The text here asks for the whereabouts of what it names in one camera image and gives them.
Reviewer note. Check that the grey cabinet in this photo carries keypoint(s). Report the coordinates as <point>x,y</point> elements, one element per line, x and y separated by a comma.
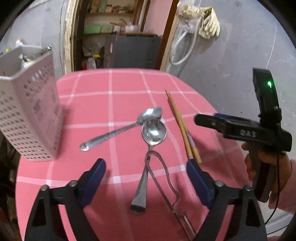
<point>131,51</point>

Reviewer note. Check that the steel peeler tool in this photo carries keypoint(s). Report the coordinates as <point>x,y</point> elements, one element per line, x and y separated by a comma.
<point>25,62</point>

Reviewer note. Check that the steel spoon patterned handle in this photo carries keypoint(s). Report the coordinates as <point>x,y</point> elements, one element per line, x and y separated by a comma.
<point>147,115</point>

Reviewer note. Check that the white perforated utensil holder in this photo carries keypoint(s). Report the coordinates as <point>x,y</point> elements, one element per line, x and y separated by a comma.
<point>31,112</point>

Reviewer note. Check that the steel spoon plain handle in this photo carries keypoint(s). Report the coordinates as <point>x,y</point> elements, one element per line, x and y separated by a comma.
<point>153,133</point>

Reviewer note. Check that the wooden chopstick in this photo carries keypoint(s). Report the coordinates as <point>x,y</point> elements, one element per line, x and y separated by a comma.
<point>180,123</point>
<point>196,155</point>

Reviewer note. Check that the pink checkered tablecloth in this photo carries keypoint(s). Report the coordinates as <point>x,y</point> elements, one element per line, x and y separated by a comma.
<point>98,101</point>

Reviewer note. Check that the green box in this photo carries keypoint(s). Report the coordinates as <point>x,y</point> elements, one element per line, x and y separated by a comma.
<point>92,29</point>

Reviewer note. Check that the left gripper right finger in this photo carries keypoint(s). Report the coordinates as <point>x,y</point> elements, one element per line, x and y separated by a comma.
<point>246,220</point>

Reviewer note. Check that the pink pot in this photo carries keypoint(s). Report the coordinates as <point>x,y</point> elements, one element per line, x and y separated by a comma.
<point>124,28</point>

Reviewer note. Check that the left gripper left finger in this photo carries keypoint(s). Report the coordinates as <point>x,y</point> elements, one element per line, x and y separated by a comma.
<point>45,221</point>

